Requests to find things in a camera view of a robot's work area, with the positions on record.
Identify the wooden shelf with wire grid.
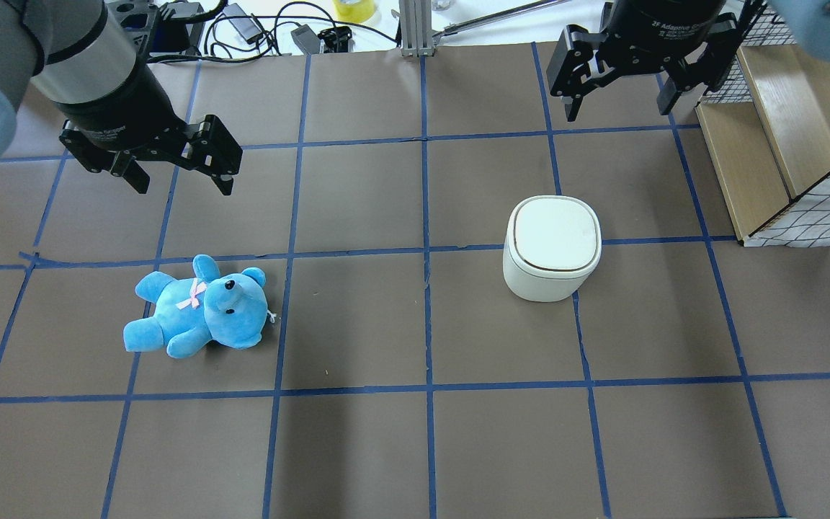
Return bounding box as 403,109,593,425
695,7,830,249

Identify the blue teddy bear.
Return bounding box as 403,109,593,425
122,255,277,359

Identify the white trash can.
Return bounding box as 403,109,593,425
503,196,602,303

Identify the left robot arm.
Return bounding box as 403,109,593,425
0,1,243,196

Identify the yellow tape roll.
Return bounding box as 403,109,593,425
332,0,378,24

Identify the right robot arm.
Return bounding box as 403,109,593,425
546,1,830,122

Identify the black power adapter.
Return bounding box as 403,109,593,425
222,3,264,44

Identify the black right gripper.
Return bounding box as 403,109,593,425
546,1,740,123

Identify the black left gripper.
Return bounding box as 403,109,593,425
55,68,243,196

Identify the aluminium frame post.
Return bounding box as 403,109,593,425
398,0,436,57

